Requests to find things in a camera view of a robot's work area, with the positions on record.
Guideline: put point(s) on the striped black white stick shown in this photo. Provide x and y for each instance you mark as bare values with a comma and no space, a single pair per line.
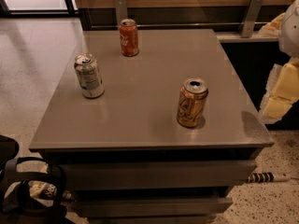
268,177

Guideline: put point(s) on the black chair frame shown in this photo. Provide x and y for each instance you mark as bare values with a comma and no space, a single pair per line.
18,203

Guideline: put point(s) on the orange gold soda can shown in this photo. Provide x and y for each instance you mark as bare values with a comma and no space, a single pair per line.
191,102

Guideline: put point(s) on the red orange cola can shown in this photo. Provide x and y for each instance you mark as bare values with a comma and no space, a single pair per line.
129,37

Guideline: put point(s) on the left metal bracket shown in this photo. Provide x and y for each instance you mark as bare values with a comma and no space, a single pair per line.
121,10

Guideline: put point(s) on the upper grey drawer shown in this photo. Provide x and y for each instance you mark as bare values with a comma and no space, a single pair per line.
157,175

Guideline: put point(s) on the white green soda can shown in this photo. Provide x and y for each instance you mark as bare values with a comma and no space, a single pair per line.
89,77

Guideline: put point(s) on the metal bracket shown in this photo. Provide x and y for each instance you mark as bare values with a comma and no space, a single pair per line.
246,27
121,10

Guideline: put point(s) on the grey drawer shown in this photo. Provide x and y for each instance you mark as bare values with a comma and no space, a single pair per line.
152,207
157,175

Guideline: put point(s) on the grey drawer cabinet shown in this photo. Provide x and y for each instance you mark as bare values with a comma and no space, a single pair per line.
135,120

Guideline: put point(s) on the crumpled snack bag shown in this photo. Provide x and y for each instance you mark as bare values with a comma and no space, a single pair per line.
46,191

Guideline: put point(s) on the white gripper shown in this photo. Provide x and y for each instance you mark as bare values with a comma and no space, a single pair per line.
290,32

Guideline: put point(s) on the right metal bracket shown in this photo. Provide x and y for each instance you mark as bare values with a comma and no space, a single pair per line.
246,27

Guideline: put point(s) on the lower grey drawer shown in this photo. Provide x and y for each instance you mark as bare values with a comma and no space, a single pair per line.
152,207

